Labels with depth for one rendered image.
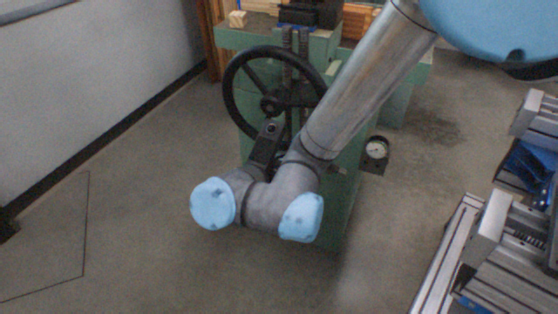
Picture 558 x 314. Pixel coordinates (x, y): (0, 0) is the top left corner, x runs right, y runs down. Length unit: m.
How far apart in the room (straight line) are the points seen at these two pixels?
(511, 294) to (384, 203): 1.02
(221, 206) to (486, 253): 0.47
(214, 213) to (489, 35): 0.38
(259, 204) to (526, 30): 0.36
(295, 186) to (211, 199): 0.12
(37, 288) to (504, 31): 1.64
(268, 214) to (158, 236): 1.15
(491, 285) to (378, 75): 0.49
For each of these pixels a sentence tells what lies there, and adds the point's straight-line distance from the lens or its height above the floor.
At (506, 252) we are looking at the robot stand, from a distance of 0.68.
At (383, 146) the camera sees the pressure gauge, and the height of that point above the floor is 0.68.
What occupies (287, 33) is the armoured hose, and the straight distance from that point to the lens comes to 0.77.
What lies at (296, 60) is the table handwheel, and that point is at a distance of 0.70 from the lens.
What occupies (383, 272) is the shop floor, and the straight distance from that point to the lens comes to 1.46.
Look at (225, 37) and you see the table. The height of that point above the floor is 0.87.
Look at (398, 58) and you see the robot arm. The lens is 0.41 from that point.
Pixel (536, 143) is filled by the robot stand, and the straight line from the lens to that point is 1.11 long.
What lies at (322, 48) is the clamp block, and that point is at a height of 0.93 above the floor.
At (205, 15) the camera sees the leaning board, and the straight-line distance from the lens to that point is 2.43.
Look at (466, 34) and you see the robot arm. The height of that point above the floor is 1.16.
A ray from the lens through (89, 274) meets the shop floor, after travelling 1.59.
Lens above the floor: 1.23
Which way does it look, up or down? 42 degrees down
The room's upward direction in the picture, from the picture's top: straight up
